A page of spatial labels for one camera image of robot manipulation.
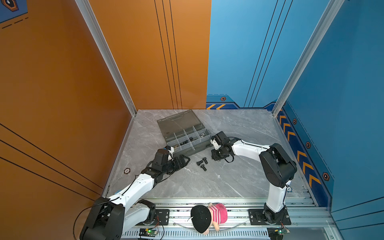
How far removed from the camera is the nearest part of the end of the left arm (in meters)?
0.64

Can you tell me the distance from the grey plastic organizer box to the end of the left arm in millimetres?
200

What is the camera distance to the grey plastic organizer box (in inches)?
38.9
